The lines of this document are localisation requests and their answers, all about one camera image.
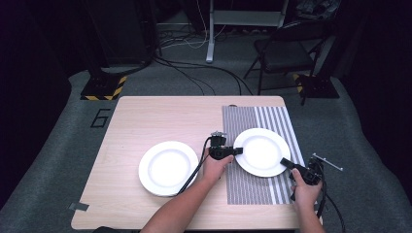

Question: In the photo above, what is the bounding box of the person's right hand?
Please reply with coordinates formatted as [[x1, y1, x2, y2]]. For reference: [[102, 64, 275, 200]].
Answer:
[[290, 176, 325, 212]]

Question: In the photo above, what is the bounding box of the dark cabinet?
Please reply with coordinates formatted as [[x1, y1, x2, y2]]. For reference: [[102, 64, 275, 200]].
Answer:
[[86, 0, 158, 67]]

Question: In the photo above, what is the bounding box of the person's left hand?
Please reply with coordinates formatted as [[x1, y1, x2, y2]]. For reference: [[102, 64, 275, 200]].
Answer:
[[201, 149, 235, 185]]

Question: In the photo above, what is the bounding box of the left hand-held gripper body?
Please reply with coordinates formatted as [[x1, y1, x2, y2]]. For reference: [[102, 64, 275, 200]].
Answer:
[[207, 130, 235, 161]]

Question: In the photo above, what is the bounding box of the person's dark clothing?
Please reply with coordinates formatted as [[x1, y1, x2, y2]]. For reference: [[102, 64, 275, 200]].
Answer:
[[91, 225, 134, 233]]

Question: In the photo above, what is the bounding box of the black yellow striped stand base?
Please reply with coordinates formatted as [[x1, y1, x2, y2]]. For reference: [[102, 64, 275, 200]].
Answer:
[[292, 73, 341, 107], [80, 75, 128, 102]]

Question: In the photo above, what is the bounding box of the black floor cable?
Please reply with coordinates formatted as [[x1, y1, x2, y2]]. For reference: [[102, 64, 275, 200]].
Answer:
[[154, 58, 218, 97], [153, 56, 255, 97]]

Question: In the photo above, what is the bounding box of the grey tape strip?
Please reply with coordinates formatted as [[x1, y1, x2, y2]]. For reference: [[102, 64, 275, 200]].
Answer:
[[68, 202, 90, 213]]

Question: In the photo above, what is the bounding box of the black folding chair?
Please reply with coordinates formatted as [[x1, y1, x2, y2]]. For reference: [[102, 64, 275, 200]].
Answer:
[[243, 19, 328, 97]]

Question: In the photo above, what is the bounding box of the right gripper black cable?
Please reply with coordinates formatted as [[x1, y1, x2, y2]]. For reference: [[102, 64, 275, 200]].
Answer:
[[315, 161, 346, 233]]

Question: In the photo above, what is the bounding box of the white dinner plate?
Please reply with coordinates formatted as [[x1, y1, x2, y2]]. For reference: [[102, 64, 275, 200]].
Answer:
[[138, 141, 200, 198], [232, 127, 292, 179]]

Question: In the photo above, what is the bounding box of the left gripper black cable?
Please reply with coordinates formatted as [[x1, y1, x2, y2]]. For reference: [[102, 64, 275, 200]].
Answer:
[[177, 136, 216, 196]]

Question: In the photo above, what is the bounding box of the grey crumpled cloth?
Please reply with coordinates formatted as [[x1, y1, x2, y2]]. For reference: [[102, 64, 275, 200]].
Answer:
[[294, 0, 342, 21]]

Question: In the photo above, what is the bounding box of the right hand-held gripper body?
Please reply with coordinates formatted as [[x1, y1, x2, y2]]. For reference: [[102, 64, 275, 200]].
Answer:
[[292, 152, 344, 187]]

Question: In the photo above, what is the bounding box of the white metal stand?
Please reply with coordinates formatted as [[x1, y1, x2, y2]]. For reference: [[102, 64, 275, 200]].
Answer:
[[205, 0, 290, 64]]

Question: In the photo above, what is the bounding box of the white floor cable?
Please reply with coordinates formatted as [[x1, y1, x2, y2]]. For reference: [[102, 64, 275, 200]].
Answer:
[[160, 0, 228, 50]]

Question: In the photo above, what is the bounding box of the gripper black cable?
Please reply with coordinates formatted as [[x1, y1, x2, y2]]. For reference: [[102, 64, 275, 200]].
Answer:
[[177, 136, 216, 196], [315, 161, 346, 233]]

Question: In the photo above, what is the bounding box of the grey striped placemat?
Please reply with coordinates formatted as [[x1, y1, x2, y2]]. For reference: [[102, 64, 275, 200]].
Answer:
[[222, 105, 307, 206]]

